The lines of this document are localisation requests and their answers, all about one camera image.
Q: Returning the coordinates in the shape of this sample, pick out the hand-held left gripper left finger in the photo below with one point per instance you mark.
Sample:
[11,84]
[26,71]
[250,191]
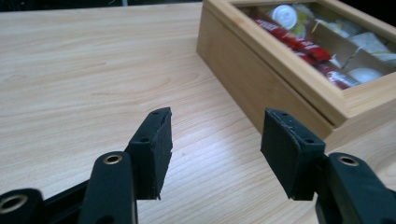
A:
[152,155]

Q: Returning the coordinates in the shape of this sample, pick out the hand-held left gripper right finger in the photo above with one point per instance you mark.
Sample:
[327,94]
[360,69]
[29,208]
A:
[288,149]

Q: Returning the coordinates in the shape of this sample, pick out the wooden tea box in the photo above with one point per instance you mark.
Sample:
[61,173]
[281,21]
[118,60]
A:
[236,62]

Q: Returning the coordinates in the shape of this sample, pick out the short red sachet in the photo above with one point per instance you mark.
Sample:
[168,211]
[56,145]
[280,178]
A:
[341,77]

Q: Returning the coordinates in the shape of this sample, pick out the white round capsule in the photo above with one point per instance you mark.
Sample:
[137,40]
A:
[364,75]

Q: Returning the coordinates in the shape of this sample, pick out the long red sachet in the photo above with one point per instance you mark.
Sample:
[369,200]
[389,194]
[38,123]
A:
[295,42]

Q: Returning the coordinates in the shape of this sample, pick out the yellow tea bag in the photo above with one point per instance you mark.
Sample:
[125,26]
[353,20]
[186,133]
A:
[304,18]

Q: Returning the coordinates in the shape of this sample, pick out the pale tea bag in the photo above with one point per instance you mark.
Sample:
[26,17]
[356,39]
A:
[339,26]

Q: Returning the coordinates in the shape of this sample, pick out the large white coffee capsule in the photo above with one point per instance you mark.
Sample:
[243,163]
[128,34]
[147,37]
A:
[284,16]

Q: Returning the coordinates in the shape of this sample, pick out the grey tea bag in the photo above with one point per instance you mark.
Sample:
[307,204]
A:
[370,43]

